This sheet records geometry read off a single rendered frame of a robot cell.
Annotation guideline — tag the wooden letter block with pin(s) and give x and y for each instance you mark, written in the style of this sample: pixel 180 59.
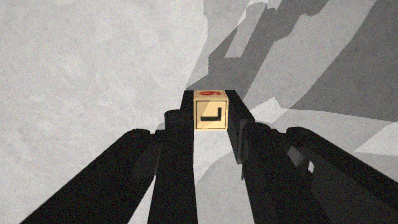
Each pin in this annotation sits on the wooden letter block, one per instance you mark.
pixel 210 110

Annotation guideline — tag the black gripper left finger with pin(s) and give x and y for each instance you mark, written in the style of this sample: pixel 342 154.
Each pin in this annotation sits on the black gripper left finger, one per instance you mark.
pixel 104 192

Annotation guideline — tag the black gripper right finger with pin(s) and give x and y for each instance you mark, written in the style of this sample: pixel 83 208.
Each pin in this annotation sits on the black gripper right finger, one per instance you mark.
pixel 344 190

